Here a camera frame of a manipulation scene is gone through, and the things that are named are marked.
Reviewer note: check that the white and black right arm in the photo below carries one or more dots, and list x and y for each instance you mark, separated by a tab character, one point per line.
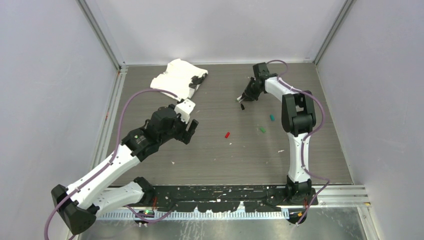
298	120

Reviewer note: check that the white crumpled cloth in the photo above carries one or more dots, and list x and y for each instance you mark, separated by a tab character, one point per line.
181	79

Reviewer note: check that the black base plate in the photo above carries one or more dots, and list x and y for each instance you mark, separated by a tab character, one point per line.
223	198

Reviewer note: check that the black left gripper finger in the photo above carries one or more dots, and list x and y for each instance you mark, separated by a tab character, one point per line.
192	127
187	136

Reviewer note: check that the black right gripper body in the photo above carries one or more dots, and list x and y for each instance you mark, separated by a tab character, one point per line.
251	91

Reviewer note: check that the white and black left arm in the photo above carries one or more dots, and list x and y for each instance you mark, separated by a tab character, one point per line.
79	204

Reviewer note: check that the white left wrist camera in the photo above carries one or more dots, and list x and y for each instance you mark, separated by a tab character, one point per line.
185	108

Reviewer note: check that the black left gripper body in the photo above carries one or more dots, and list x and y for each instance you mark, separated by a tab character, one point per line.
179	128

